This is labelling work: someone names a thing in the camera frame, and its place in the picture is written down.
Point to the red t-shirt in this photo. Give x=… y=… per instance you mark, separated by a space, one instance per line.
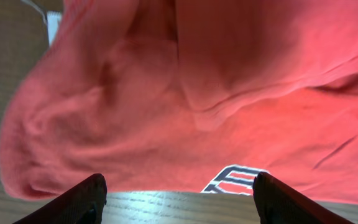
x=190 y=95

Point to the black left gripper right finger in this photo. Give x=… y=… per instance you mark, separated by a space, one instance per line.
x=278 y=203

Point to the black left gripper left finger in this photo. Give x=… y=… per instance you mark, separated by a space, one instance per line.
x=82 y=204

